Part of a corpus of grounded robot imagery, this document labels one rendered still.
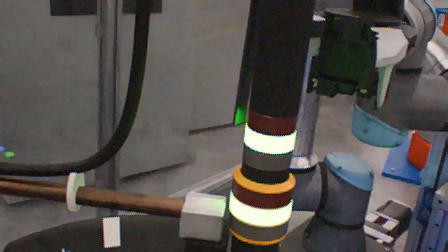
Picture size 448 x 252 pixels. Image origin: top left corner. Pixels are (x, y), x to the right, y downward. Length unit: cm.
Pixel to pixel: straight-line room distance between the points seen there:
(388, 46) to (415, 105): 29
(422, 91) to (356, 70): 21
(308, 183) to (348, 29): 69
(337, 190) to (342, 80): 67
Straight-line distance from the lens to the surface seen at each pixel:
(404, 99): 68
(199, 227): 37
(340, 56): 50
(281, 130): 33
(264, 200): 35
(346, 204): 118
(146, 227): 58
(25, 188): 40
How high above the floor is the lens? 174
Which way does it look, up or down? 21 degrees down
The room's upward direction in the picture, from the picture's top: 6 degrees clockwise
